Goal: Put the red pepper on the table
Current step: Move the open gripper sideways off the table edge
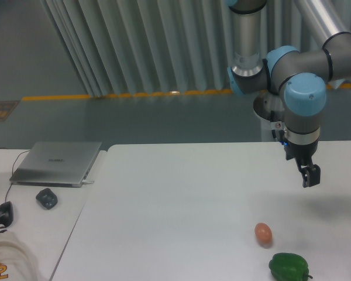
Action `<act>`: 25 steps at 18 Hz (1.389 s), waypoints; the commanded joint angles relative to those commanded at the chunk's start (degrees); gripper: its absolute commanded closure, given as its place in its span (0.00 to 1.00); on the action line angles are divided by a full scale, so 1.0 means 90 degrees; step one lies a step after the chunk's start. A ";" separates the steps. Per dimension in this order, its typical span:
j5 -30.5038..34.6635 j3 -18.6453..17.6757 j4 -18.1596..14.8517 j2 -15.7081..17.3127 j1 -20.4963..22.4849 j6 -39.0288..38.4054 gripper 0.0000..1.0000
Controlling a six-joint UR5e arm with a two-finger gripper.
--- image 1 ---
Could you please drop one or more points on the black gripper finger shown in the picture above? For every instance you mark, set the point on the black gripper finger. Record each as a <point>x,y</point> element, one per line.
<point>313,174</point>
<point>303,170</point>

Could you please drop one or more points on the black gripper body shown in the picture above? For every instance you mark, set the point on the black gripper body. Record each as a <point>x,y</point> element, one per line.
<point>301,148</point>

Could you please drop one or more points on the forearm in cream sleeve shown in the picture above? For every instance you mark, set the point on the forearm in cream sleeve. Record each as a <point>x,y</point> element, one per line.
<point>16,260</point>

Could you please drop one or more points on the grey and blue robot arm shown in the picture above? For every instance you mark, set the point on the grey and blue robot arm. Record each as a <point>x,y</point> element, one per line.
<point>291,84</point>

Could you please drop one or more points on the green bell pepper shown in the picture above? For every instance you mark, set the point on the green bell pepper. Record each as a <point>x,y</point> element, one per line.
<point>289,266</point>

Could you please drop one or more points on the brown egg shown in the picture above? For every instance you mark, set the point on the brown egg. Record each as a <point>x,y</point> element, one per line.
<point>263,233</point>

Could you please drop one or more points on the grey pleated curtain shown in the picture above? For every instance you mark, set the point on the grey pleated curtain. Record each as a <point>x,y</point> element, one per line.
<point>130,47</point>

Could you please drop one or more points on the silver laptop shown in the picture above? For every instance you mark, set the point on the silver laptop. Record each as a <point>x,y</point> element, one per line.
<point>56,164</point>

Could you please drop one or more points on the black power adapter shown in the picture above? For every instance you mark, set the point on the black power adapter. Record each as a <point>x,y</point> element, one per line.
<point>47,198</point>

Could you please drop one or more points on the black computer mouse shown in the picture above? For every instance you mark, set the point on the black computer mouse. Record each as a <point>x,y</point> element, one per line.
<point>6,214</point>

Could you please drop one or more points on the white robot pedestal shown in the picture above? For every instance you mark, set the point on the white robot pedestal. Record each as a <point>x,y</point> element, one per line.
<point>270,111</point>

